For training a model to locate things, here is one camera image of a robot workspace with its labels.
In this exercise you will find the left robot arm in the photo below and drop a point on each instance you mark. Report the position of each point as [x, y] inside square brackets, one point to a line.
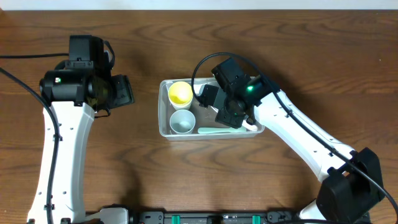
[73, 93]

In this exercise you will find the pink plastic fork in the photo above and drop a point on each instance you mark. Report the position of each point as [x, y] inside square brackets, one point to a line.
[244, 124]

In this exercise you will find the yellow cup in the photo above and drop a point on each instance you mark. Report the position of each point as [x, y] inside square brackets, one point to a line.
[180, 95]

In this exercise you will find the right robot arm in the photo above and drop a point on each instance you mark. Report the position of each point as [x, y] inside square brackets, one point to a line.
[351, 181]

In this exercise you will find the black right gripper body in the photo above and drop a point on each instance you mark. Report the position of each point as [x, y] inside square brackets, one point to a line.
[232, 116]

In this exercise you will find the pale grey cup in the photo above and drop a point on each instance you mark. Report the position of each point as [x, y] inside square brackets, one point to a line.
[182, 122]

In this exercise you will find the mint green spoon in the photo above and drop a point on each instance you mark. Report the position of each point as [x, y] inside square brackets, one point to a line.
[221, 130]

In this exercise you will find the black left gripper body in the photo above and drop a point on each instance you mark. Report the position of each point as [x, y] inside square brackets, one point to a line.
[120, 92]

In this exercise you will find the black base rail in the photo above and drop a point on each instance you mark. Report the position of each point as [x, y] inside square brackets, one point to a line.
[224, 217]

